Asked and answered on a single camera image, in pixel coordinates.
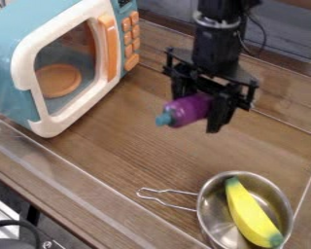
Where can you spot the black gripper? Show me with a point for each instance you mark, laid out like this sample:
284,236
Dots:
209,68

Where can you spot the purple toy eggplant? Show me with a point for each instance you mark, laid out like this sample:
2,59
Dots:
185,110

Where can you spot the silver pot with wire handle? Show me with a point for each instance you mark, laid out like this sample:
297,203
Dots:
218,228

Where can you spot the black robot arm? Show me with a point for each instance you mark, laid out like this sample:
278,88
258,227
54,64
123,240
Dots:
225,9

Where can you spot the blue toy microwave oven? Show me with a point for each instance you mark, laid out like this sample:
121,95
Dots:
66,51

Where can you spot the clear acrylic front barrier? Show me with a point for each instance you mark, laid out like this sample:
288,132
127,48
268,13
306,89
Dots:
99,215

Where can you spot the yellow toy vegetable piece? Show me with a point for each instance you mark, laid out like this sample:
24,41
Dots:
250,218

